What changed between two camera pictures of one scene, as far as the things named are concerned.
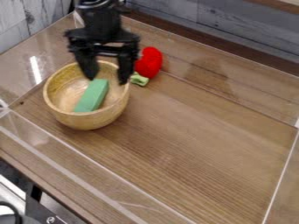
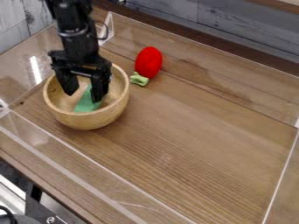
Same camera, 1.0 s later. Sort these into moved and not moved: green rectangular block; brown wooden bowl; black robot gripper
Moved: black robot gripper
Not moved: green rectangular block; brown wooden bowl
